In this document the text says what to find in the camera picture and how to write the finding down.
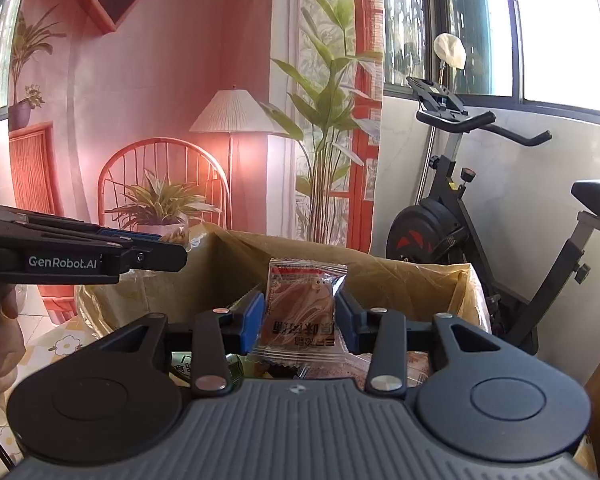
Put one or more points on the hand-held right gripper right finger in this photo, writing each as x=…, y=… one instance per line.
x=342, y=320

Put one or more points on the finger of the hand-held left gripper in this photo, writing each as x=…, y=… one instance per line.
x=125, y=234
x=155, y=256

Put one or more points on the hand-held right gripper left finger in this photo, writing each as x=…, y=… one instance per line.
x=255, y=320

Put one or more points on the plastic-wrapped cardboard box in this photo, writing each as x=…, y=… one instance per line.
x=400, y=280

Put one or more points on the reddish brown snack packet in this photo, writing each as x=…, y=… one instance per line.
x=350, y=370

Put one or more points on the checkered floral tablecloth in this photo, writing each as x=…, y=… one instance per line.
x=67, y=342

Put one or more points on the black exercise bike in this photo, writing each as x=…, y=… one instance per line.
x=430, y=230

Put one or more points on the white cloth bundle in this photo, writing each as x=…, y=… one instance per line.
x=450, y=50

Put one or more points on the dark framed window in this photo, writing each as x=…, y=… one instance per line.
x=555, y=35

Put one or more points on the printed wall backdrop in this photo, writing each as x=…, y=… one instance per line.
x=180, y=85

